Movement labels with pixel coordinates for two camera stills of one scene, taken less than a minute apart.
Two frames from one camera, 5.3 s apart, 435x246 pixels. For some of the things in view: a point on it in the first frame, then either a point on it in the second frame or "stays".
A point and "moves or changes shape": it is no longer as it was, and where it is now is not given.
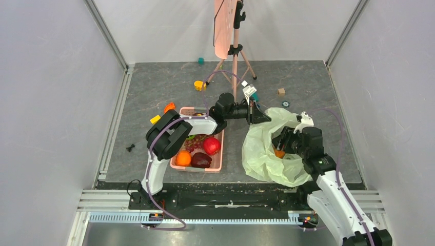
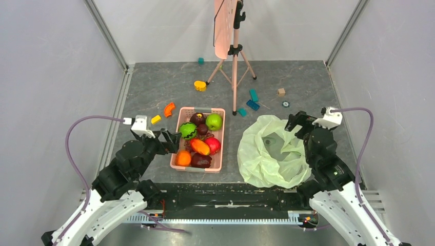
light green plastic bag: x=260 y=161 moves or changes shape
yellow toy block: x=198 y=85 stays
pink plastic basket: x=215 y=166 stays
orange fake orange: x=183 y=158 stays
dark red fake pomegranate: x=201 y=160 stays
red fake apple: x=212 y=146 stays
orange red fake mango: x=280 y=154 -> x=200 y=147
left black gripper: x=254 y=115 -> x=171 y=145
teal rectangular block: x=255 y=96 stays
